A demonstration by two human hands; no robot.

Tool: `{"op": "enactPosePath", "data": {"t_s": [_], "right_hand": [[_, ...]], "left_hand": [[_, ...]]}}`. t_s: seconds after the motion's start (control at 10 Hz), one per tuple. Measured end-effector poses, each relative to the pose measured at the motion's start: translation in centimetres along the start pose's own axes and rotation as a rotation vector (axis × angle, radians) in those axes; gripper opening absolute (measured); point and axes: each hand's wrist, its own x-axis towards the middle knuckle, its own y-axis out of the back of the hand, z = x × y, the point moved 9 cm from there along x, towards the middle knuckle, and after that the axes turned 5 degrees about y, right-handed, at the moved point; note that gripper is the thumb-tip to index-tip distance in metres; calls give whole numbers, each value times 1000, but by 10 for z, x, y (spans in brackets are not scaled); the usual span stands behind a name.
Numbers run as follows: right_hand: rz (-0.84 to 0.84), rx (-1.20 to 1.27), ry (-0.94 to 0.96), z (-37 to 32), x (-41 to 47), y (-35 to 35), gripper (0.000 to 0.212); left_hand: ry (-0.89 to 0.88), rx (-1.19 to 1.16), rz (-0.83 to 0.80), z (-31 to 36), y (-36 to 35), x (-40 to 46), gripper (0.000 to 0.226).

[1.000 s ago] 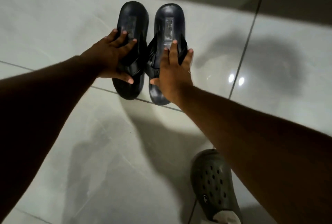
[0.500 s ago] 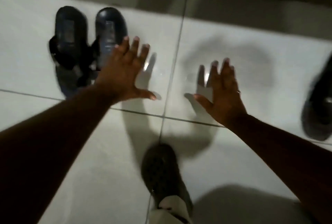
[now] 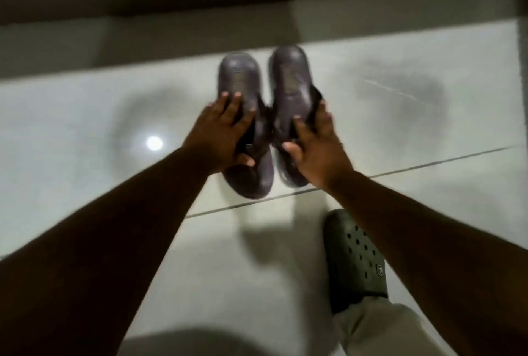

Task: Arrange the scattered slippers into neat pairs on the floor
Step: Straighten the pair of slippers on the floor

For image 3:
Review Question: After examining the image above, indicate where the person's right forearm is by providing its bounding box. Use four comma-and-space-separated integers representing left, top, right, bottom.
328, 170, 528, 356

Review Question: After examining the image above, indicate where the person's left hand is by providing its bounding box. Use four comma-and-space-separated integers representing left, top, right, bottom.
181, 90, 257, 175

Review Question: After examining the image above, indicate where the dark green right clog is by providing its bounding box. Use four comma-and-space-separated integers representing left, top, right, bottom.
322, 209, 389, 315

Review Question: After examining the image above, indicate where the beige right trouser leg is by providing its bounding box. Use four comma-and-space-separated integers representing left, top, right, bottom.
332, 296, 448, 356

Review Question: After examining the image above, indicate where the person's left forearm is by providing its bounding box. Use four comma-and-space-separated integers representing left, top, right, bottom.
0, 147, 211, 356

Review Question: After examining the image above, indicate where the person's right hand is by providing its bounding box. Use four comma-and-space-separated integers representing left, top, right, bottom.
282, 99, 355, 192

